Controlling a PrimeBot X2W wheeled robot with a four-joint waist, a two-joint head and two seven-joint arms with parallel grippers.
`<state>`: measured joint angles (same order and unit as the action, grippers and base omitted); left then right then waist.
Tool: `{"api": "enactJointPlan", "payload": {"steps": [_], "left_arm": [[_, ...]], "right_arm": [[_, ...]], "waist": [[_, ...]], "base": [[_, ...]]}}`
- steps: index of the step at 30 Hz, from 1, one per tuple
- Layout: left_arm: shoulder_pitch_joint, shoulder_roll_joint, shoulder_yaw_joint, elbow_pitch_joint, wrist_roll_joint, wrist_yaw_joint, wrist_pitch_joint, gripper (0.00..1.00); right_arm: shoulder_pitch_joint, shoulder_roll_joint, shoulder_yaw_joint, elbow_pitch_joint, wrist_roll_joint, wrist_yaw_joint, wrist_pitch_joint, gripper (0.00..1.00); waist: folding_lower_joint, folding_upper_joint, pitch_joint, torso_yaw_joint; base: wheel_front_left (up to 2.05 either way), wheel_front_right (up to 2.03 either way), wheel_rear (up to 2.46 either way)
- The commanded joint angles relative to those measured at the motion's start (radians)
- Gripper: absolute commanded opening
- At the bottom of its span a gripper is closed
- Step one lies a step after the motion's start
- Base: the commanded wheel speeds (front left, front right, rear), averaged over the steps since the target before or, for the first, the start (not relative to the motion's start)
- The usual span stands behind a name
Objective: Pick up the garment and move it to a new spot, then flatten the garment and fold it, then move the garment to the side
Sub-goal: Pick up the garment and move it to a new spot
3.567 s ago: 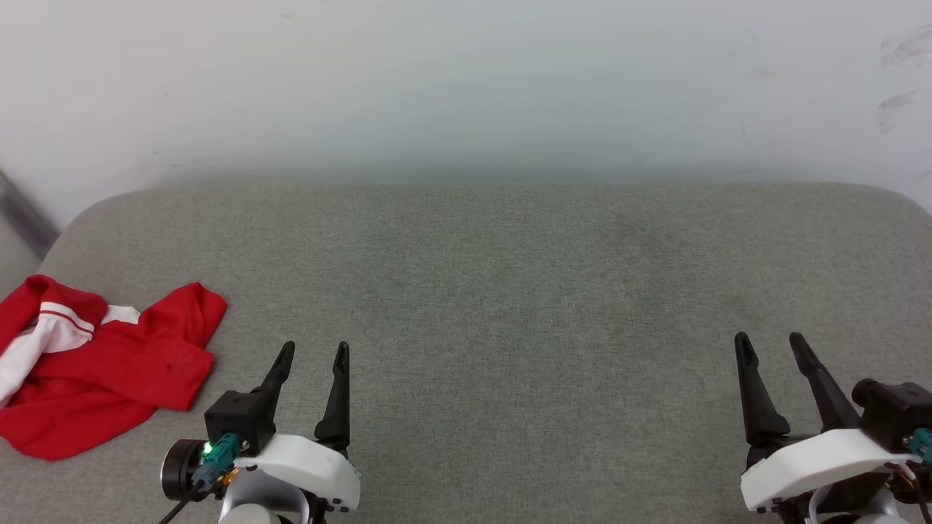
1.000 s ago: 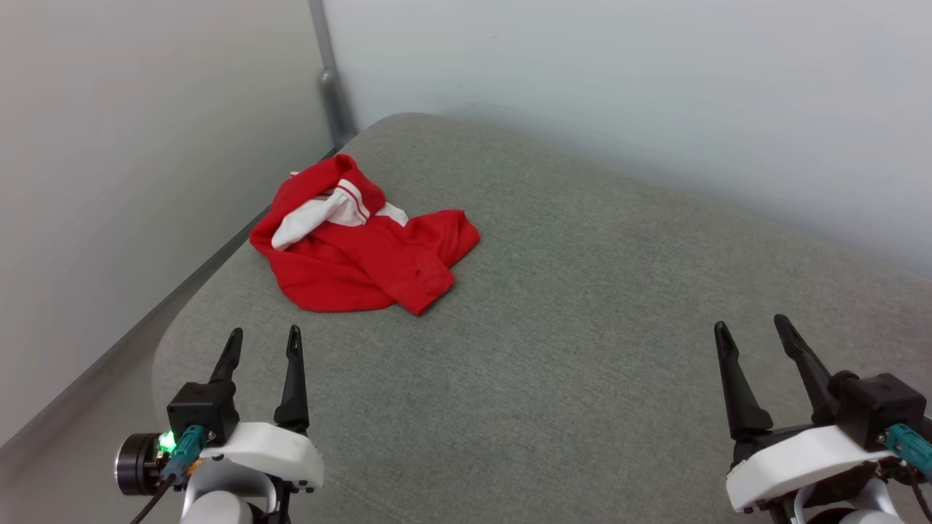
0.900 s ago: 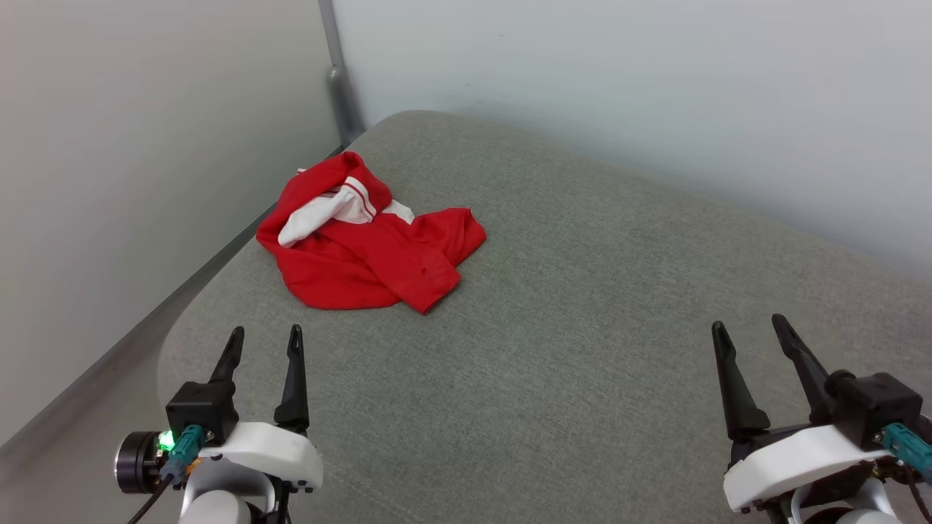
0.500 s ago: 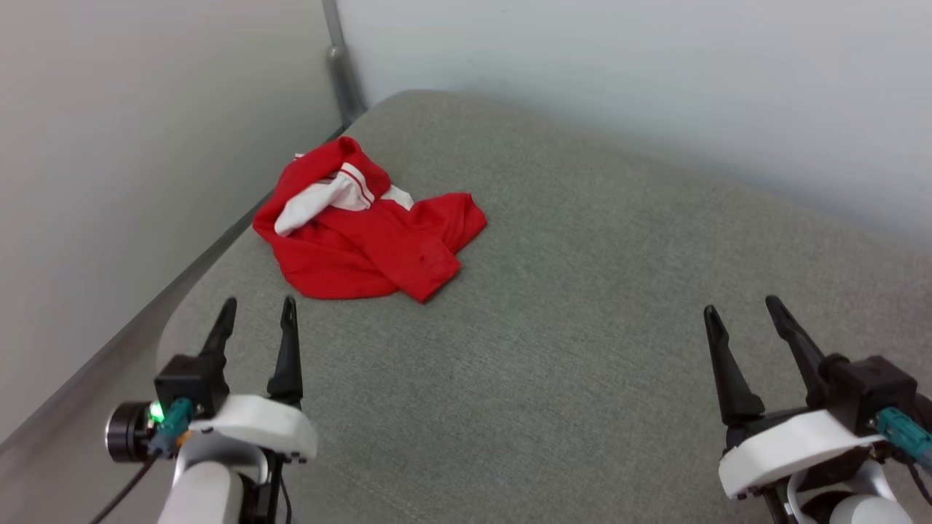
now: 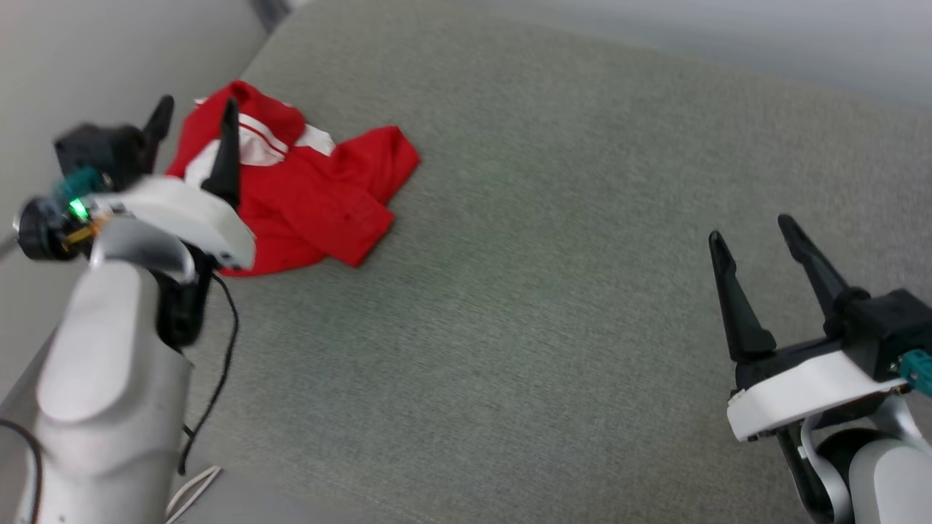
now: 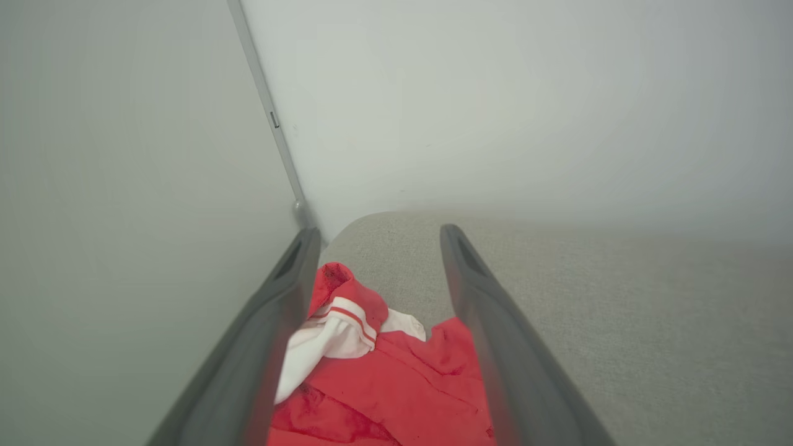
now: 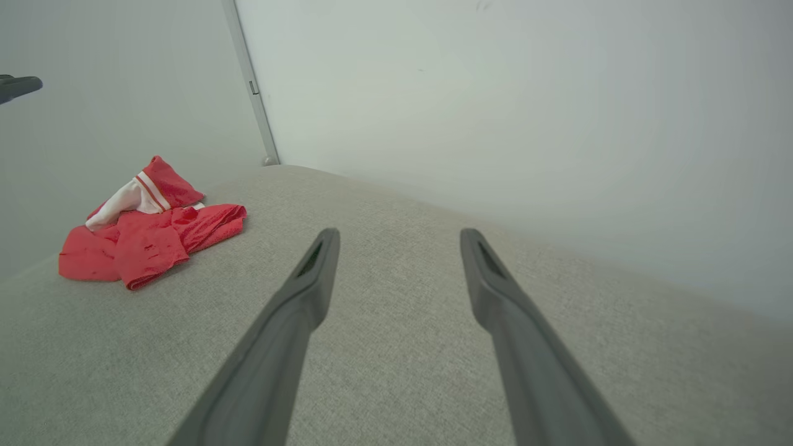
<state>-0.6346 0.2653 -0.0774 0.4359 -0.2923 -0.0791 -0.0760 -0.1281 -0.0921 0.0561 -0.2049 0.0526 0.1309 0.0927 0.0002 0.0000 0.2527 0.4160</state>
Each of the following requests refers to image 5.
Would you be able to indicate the grey fabric sofa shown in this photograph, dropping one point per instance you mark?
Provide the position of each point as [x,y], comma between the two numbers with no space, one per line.
[546,291]

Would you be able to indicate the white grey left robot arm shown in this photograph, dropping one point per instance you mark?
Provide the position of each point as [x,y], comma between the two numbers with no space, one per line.
[109,378]

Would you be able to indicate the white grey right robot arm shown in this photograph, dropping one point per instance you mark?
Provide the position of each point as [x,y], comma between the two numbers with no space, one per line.
[888,480]

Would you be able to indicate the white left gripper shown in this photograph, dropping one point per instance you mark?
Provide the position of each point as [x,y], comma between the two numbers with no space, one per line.
[196,215]

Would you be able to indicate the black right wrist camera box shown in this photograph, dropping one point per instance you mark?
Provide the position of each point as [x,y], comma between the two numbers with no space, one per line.
[888,327]

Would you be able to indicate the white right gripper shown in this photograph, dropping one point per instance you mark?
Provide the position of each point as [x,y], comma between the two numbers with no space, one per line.
[801,393]

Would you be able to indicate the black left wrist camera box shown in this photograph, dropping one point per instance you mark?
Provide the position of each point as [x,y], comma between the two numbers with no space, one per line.
[102,153]

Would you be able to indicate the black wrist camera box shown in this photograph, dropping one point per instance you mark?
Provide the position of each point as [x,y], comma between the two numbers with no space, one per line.
[888,327]
[102,153]

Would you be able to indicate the red and white jersey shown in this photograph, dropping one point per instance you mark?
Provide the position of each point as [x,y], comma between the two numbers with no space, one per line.
[313,204]

